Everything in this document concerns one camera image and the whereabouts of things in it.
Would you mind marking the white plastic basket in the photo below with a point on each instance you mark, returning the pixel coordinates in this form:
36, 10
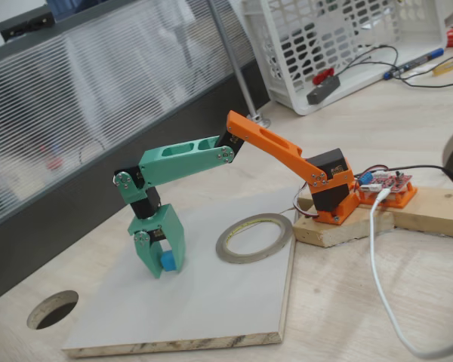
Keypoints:
419, 22

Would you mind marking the grey plywood board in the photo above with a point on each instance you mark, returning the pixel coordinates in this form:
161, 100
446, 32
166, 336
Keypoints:
155, 309

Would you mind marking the metal pole with flange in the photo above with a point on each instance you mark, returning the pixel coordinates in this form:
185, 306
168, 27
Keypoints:
232, 49

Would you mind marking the blue capped marker pen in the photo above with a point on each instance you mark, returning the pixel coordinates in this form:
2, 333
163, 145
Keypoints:
415, 62

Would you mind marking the ribbed translucent desk partition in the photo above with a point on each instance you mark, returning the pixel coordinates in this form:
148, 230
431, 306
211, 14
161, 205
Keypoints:
98, 113

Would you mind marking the green gripper, black servo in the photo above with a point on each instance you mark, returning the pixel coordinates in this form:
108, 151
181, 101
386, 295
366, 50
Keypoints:
171, 223

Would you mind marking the short wooden base block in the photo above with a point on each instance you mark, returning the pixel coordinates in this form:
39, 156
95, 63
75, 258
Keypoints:
336, 232

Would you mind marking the translucent yellow stick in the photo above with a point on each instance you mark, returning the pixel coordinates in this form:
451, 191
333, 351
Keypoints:
446, 67

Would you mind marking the black box device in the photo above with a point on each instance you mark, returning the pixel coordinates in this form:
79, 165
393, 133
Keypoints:
26, 22

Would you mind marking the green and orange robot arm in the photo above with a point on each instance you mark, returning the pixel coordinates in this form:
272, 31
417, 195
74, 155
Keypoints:
272, 145

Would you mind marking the red controller circuit board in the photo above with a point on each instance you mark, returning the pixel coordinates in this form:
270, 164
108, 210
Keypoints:
390, 182

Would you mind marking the orange controller board mount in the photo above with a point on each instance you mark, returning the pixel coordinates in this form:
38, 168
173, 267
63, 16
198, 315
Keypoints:
404, 198

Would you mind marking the blue cube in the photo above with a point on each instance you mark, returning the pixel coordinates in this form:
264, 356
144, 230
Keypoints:
169, 262

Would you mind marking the black and red tool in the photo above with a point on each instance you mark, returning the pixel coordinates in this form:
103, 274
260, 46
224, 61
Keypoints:
324, 89

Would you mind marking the long wooden base plank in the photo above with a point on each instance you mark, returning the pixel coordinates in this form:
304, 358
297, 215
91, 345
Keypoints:
434, 211

